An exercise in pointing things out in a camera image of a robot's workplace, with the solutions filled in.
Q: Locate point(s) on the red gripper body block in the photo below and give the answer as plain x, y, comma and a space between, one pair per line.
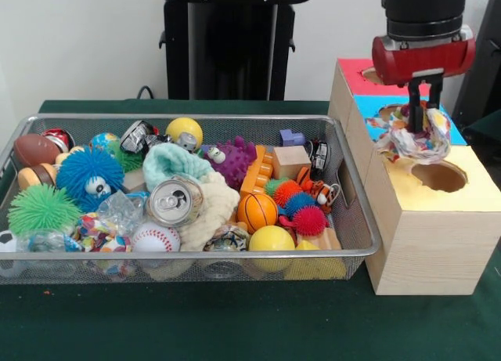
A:
422, 61

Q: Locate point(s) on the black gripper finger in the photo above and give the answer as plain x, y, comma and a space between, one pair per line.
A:
435, 92
416, 106

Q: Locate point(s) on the wooden box with three holes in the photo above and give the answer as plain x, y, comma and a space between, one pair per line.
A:
430, 251

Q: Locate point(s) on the purple spiky monster toy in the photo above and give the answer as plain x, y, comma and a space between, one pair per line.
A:
235, 165

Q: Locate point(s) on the orange toy basketball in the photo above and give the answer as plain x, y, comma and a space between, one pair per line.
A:
256, 214

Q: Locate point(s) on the plain yellow ball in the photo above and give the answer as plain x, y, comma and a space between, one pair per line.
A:
272, 239

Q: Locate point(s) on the cream knitted cloth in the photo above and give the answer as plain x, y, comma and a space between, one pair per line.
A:
215, 204

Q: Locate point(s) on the mint green knitted cloth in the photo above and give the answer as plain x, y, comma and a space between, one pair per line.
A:
168, 161

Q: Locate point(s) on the silver drink can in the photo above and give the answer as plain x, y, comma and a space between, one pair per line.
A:
172, 202

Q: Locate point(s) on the blue spiky puffer ball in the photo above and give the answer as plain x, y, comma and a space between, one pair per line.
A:
82, 169

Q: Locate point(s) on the brown toy football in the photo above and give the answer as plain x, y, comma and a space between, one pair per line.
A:
35, 149

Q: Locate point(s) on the green spiky puffer ball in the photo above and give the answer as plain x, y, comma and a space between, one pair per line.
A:
39, 210

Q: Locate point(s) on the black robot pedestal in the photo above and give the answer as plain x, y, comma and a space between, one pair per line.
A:
235, 44

